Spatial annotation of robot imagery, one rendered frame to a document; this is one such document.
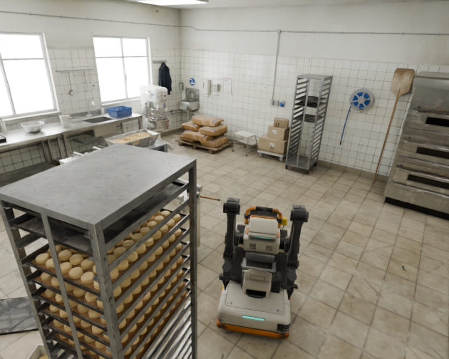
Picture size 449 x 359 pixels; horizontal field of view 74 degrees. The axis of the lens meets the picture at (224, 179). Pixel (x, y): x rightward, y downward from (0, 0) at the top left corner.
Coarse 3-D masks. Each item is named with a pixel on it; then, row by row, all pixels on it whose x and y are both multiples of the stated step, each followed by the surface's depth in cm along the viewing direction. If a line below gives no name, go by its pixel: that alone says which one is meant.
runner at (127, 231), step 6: (186, 186) 146; (174, 192) 137; (180, 192) 142; (168, 198) 133; (174, 198) 137; (162, 204) 129; (150, 210) 122; (156, 210) 126; (144, 216) 118; (150, 216) 123; (138, 222) 116; (132, 228) 113; (120, 234) 107; (126, 234) 110; (114, 240) 105; (120, 240) 108; (108, 246) 103; (90, 258) 99
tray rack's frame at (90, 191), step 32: (96, 160) 136; (128, 160) 138; (160, 160) 139; (192, 160) 141; (0, 192) 106; (32, 192) 107; (64, 192) 108; (96, 192) 109; (128, 192) 109; (96, 224) 91; (96, 256) 96; (32, 288) 127; (64, 288) 114
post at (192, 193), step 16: (192, 176) 145; (192, 192) 148; (192, 208) 152; (192, 224) 157; (192, 240) 161; (192, 256) 166; (192, 272) 170; (192, 288) 176; (192, 304) 181; (192, 320) 187; (192, 336) 193; (192, 352) 200
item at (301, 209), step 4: (292, 208) 195; (296, 208) 188; (300, 208) 188; (304, 208) 188; (296, 212) 184; (300, 212) 184; (304, 212) 184; (296, 216) 184; (300, 216) 184; (304, 216) 183; (292, 224) 198; (292, 228) 200; (288, 240) 209; (284, 244) 213; (288, 244) 209; (284, 248) 211; (288, 248) 210
